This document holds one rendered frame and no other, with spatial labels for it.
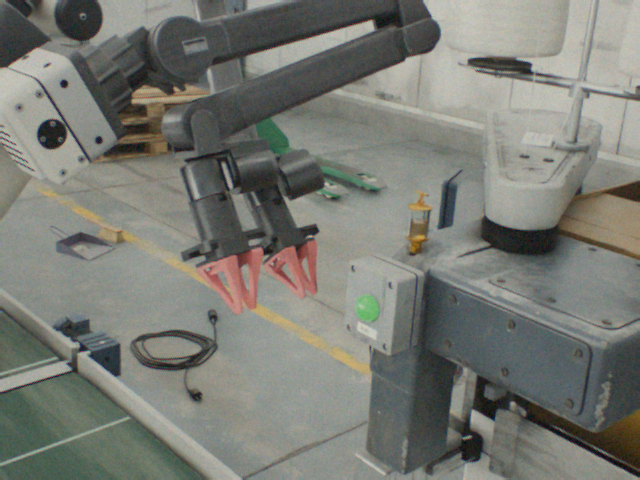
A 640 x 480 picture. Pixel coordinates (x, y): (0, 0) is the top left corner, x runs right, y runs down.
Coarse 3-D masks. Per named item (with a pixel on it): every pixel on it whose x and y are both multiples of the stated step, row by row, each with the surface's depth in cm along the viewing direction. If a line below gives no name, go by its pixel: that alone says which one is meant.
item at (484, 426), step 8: (472, 416) 114; (480, 416) 113; (472, 424) 114; (480, 424) 113; (488, 424) 112; (480, 432) 114; (488, 432) 113; (488, 440) 113; (488, 448) 113; (488, 456) 113; (472, 464) 116; (480, 464) 115; (488, 464) 114; (464, 472) 117; (472, 472) 116; (480, 472) 115; (488, 472) 114
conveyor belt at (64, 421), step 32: (64, 384) 251; (0, 416) 234; (32, 416) 234; (64, 416) 235; (96, 416) 236; (128, 416) 237; (0, 448) 220; (32, 448) 220; (64, 448) 221; (96, 448) 222; (128, 448) 222; (160, 448) 223
